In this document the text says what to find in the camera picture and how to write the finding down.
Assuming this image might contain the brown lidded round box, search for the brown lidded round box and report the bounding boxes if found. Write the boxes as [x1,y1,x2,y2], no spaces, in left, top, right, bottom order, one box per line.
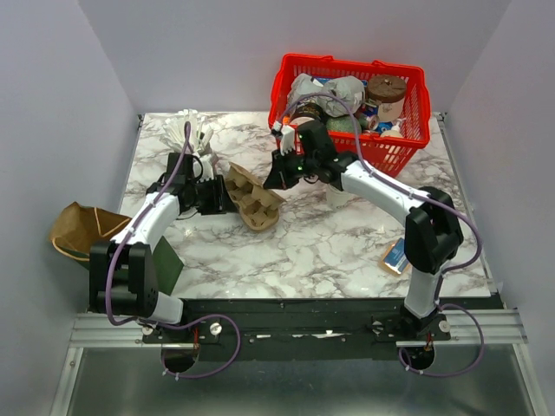
[367,75,408,122]

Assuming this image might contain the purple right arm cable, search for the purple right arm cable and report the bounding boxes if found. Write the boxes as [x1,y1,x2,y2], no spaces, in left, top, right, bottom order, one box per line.
[277,93,485,378]

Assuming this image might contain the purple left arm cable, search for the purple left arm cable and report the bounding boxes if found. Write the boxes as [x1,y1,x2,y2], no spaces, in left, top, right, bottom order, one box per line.
[106,120,243,381]

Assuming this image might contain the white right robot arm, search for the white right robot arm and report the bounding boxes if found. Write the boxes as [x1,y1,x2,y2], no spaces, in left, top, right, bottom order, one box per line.
[264,120,463,340]

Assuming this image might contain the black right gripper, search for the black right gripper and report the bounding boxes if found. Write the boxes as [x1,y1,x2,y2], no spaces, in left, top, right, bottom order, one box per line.
[264,146,318,191]

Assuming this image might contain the green netted melon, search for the green netted melon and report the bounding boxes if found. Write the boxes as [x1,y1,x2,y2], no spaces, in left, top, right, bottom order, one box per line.
[326,115,361,133]

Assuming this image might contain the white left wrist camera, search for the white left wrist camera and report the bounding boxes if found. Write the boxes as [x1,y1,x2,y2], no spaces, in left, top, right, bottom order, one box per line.
[193,151,219,182]

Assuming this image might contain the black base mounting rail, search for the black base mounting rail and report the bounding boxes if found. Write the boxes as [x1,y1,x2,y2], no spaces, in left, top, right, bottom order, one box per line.
[143,298,451,361]

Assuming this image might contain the cream pump lotion bottle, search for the cream pump lotion bottle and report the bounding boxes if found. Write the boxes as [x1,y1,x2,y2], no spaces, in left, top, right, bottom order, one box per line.
[380,119,404,139]

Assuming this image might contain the red blue drink can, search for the red blue drink can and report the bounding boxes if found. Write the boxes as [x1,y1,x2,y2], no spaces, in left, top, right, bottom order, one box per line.
[360,114,380,132]

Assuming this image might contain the stack of paper cups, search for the stack of paper cups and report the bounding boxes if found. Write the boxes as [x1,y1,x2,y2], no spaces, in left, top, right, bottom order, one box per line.
[325,185,350,209]

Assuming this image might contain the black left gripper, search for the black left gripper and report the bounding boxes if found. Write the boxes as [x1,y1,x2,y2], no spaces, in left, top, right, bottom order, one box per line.
[186,174,238,216]

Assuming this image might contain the brown green paper bag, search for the brown green paper bag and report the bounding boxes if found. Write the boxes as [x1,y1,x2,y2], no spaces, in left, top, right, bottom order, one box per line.
[49,202,184,295]

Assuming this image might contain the grey plastic mailer bag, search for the grey plastic mailer bag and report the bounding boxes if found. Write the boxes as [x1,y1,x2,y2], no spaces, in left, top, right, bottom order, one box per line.
[287,73,366,117]

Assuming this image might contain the black labelled tub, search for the black labelled tub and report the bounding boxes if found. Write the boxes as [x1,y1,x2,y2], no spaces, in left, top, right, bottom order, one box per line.
[288,98,329,127]

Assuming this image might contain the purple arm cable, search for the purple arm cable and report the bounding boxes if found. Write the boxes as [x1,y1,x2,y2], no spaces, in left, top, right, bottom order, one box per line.
[277,93,485,378]
[106,120,243,381]

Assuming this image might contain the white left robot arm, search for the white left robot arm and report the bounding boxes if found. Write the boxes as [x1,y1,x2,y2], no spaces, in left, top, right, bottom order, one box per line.
[88,153,237,342]

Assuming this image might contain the brown cardboard cup carrier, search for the brown cardboard cup carrier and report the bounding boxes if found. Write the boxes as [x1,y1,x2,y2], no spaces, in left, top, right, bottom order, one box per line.
[225,162,285,232]

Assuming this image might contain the blue orange card box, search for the blue orange card box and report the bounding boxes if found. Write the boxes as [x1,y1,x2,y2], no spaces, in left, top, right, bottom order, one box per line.
[380,237,410,276]

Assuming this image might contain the red plastic shopping basket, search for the red plastic shopping basket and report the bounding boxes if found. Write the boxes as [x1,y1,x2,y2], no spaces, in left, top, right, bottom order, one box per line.
[268,53,433,179]

